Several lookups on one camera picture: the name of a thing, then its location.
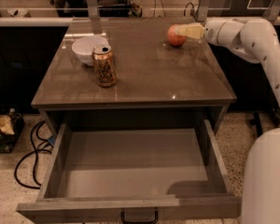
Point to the left metal post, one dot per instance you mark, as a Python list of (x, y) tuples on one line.
[(93, 9)]

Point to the white ceramic bowl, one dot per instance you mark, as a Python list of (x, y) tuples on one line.
[(84, 46)]

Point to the open grey top drawer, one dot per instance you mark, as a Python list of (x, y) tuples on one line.
[(93, 176)]

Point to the far right metal post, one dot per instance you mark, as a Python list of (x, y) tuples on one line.
[(273, 10)]

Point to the orange soda can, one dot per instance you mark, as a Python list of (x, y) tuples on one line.
[(104, 67)]

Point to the black drawer handle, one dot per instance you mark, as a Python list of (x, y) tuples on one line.
[(139, 220)]

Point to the grey cabinet with glossy top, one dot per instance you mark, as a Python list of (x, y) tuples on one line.
[(150, 72)]

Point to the red apple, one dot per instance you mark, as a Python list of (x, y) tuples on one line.
[(174, 39)]

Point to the bin of snack bags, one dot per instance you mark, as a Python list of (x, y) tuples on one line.
[(11, 125)]

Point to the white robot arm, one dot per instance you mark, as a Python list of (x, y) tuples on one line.
[(256, 41)]

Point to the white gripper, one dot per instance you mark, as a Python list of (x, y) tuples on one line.
[(212, 33)]

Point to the metal post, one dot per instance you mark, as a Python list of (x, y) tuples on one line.
[(273, 10), (202, 10), (93, 9)]

